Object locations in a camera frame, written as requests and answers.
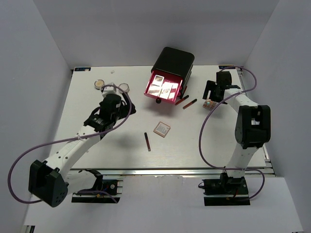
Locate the multicolour small palette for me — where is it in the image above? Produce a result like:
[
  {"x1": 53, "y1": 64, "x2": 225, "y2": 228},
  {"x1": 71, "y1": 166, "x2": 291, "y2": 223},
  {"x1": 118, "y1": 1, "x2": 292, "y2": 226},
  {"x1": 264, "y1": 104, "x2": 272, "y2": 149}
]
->
[{"x1": 203, "y1": 99, "x2": 218, "y2": 111}]

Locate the square palette label side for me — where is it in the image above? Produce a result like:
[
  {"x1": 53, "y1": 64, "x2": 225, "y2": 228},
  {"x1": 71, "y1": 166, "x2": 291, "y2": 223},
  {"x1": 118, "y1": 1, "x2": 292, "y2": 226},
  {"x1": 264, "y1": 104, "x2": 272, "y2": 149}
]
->
[{"x1": 153, "y1": 121, "x2": 171, "y2": 138}]

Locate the pink blush palette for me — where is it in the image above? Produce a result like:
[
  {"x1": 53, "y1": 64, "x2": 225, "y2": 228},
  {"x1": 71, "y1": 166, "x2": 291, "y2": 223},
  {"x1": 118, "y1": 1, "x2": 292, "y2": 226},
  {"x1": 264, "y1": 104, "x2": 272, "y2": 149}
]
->
[{"x1": 159, "y1": 82, "x2": 173, "y2": 99}]

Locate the pink drawer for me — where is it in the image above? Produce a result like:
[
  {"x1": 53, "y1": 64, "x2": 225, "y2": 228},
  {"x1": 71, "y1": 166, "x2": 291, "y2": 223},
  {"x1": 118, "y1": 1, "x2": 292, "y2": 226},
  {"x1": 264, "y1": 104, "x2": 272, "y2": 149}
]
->
[{"x1": 144, "y1": 69, "x2": 183, "y2": 104}]

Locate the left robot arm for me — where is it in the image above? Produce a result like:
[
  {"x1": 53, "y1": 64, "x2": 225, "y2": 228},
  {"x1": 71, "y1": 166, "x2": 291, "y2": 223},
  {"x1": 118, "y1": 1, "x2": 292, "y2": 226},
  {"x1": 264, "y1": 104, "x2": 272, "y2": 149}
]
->
[{"x1": 29, "y1": 93, "x2": 136, "y2": 207}]

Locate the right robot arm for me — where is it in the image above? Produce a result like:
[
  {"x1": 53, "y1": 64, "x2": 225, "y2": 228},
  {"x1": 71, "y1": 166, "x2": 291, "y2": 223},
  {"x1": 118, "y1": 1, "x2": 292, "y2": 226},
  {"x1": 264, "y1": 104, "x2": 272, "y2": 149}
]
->
[{"x1": 204, "y1": 69, "x2": 271, "y2": 194}]

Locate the right blue table sticker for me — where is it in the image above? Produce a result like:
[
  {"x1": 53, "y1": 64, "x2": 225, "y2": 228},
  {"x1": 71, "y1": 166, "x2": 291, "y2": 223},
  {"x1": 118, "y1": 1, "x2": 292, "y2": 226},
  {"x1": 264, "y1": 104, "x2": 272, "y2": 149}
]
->
[{"x1": 218, "y1": 65, "x2": 236, "y2": 70}]

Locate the blue table sticker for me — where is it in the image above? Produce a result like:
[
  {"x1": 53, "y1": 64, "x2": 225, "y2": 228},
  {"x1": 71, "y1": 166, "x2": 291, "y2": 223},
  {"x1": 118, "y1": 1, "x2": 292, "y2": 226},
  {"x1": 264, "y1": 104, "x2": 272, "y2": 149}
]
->
[
  {"x1": 74, "y1": 67, "x2": 91, "y2": 72},
  {"x1": 218, "y1": 65, "x2": 236, "y2": 70}
]

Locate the round gold powder compact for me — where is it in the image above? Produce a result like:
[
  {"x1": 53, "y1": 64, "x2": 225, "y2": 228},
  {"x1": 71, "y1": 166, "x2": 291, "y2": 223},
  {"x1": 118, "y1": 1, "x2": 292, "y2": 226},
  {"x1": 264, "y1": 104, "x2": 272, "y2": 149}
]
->
[{"x1": 94, "y1": 79, "x2": 105, "y2": 90}]

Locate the black drawer cabinet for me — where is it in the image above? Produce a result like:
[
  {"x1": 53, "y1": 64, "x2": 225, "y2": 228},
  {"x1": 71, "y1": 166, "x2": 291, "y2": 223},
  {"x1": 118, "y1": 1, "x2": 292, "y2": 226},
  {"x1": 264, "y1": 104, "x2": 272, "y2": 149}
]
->
[{"x1": 151, "y1": 47, "x2": 195, "y2": 88}]

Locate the dark red lip gloss tube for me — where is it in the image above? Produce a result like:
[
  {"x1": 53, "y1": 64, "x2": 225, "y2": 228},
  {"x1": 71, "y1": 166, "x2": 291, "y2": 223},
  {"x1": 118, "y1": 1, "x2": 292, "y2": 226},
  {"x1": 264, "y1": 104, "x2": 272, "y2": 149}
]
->
[{"x1": 144, "y1": 132, "x2": 151, "y2": 151}]

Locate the left blue table sticker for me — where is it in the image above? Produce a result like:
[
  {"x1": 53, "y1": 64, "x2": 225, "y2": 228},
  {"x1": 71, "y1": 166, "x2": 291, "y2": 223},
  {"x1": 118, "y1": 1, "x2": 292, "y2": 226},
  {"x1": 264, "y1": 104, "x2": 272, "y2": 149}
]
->
[{"x1": 74, "y1": 67, "x2": 91, "y2": 72}]

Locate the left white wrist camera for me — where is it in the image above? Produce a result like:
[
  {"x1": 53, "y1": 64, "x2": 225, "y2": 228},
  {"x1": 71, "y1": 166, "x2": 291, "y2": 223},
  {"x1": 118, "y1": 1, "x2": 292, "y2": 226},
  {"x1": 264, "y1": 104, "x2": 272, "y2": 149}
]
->
[{"x1": 100, "y1": 83, "x2": 117, "y2": 98}]

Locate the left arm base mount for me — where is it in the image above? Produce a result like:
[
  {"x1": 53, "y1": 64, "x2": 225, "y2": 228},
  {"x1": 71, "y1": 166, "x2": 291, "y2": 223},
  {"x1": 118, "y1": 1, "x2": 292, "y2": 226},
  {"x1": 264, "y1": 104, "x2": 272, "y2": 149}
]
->
[{"x1": 71, "y1": 169, "x2": 123, "y2": 204}]

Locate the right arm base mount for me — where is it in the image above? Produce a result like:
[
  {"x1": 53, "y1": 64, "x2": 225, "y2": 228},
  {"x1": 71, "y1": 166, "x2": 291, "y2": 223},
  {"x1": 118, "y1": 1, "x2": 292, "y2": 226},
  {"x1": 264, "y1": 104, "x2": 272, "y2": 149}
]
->
[{"x1": 198, "y1": 172, "x2": 250, "y2": 206}]

